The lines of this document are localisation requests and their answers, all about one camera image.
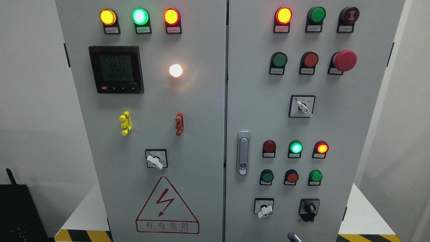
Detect green push button lower left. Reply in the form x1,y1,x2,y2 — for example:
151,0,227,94
259,169,274,186

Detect green push button upper row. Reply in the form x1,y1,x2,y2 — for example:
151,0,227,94
269,51,288,75

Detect red push button lower middle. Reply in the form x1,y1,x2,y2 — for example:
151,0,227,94
284,169,299,186

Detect red push button upper row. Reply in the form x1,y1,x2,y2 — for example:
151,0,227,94
299,51,318,75

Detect green push button lower right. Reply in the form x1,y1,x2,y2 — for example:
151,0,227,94
307,170,323,186

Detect red emergency stop mushroom button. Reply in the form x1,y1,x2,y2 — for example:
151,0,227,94
327,50,357,75

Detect red terminal clip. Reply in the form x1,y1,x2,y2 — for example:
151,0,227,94
175,112,184,136

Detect red indicator lamp lower left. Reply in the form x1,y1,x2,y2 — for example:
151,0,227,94
262,140,276,158

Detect red indicator lamp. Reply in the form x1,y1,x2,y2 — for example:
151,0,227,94
262,140,276,158
312,141,329,159
163,8,182,34

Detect white glowing indicator lamp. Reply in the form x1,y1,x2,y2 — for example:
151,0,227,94
169,64,183,78

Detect grey left cabinet door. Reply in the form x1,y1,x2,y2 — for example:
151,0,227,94
55,0,227,242

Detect grey cabinet door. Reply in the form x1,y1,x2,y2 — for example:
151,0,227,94
225,0,404,242
55,0,227,242

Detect green indicator lamp lower middle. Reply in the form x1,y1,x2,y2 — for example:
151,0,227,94
288,140,303,158

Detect green indicator lamp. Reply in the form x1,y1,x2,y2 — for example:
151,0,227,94
288,140,303,158
132,8,152,34

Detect yellow terminal clip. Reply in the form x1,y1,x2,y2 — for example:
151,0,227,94
119,111,132,136

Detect grey right cabinet door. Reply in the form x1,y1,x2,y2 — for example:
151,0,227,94
225,0,404,242

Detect red electric hazard warning sticker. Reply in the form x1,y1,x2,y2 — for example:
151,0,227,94
136,176,200,234

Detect red indicator lamp lower right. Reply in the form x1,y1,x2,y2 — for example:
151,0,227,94
312,141,329,159

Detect black digital power meter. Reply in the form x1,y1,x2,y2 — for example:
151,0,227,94
88,45,144,94

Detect red indicator lamp top left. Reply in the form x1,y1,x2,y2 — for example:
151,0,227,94
163,8,182,34

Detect red lit lamp top right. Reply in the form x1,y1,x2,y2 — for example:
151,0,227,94
273,7,292,33

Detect green indicator lamp top left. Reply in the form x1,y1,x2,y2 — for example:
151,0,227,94
132,8,152,34

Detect green lamp top right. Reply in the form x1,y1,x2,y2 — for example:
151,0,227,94
305,6,327,33

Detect yellow indicator lamp top left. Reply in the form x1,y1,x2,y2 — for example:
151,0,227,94
99,9,120,34

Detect dark red buzzer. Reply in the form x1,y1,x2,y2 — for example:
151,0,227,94
337,7,360,33

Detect white platform with hazard stripes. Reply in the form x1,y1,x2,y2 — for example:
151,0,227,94
55,184,401,242

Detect black device with antenna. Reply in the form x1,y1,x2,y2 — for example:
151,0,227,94
0,168,49,242

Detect silver door latch handle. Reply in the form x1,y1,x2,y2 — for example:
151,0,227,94
236,131,251,175

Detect left door rotary selector switch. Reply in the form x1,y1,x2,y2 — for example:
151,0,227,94
145,149,168,170

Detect upper right rotary selector switch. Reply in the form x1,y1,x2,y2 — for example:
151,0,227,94
289,95,316,118

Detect lower left rotary selector switch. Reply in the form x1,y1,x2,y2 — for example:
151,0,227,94
254,198,274,219

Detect black knob selector switch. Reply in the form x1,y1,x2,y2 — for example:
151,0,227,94
299,199,320,222

